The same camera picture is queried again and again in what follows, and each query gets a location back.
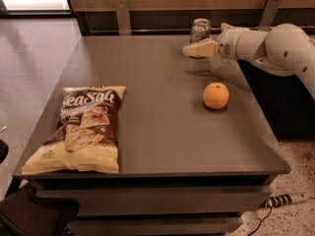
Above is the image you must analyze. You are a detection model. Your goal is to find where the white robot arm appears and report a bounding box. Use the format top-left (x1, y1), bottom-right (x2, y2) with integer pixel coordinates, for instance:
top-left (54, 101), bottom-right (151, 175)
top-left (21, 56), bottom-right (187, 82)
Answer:
top-left (182, 23), bottom-right (315, 99)

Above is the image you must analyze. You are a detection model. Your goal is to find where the left metal wall bracket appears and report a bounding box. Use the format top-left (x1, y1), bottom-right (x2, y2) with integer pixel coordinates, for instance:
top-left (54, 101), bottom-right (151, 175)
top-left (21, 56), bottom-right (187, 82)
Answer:
top-left (114, 0), bottom-right (132, 35)

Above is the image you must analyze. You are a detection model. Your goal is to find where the orange fruit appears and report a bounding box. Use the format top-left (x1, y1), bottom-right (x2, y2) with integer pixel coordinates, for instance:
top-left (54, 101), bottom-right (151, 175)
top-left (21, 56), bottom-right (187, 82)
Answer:
top-left (203, 83), bottom-right (229, 110)

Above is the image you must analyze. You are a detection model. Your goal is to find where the brown sea salt chip bag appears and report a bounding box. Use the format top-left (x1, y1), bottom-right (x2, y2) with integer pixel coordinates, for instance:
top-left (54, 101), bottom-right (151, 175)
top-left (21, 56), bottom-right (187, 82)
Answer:
top-left (22, 87), bottom-right (125, 175)

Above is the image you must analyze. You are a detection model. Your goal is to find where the grey drawer cabinet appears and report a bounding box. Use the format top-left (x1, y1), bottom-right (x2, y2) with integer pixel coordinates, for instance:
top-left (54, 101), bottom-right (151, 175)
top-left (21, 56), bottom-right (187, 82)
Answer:
top-left (13, 172), bottom-right (291, 236)

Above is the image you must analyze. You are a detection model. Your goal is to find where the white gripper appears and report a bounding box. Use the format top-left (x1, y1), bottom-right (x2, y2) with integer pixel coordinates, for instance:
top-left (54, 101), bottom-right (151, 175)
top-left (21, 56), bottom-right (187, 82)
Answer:
top-left (182, 23), bottom-right (247, 60)

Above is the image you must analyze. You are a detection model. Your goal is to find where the black power cable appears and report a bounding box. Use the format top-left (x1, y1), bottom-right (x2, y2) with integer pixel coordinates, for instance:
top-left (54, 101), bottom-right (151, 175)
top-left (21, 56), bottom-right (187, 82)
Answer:
top-left (247, 206), bottom-right (274, 236)

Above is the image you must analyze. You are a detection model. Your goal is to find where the white power strip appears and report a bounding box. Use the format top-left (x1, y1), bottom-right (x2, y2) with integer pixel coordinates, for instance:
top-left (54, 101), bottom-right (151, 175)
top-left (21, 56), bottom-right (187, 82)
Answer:
top-left (260, 193), bottom-right (310, 208)

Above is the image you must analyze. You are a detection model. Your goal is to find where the dark brown chair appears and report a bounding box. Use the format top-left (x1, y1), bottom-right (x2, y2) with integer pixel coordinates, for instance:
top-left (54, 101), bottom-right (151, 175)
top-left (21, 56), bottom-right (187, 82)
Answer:
top-left (0, 184), bottom-right (79, 236)

